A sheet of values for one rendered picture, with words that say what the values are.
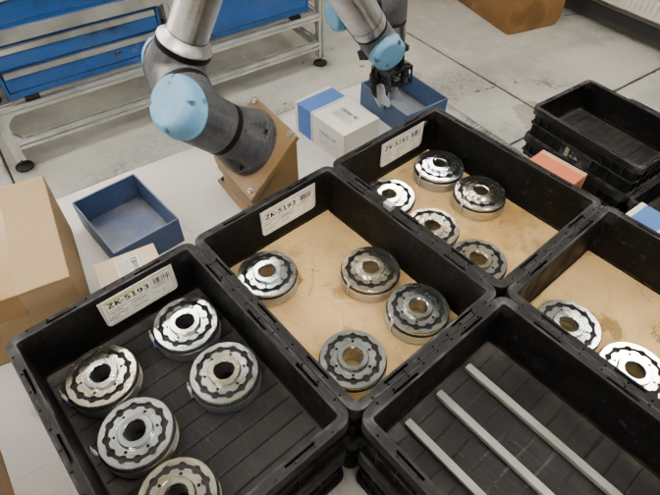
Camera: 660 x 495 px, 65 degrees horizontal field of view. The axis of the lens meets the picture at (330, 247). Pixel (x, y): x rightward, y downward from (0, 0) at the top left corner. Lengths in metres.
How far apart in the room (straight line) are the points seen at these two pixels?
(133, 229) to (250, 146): 0.34
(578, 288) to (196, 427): 0.68
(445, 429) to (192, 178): 0.87
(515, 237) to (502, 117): 1.90
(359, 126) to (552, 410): 0.80
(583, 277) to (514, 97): 2.14
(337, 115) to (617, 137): 1.06
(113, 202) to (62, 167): 1.43
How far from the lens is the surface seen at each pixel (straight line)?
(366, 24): 1.09
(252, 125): 1.13
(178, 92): 1.05
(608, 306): 1.01
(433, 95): 1.55
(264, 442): 0.79
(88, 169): 2.67
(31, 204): 1.16
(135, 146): 2.73
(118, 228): 1.27
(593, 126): 2.07
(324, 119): 1.35
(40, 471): 1.01
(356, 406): 0.69
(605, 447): 0.87
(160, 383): 0.86
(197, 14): 1.10
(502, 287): 0.83
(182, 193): 1.32
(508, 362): 0.88
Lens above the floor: 1.56
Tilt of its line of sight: 48 degrees down
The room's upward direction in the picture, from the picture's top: straight up
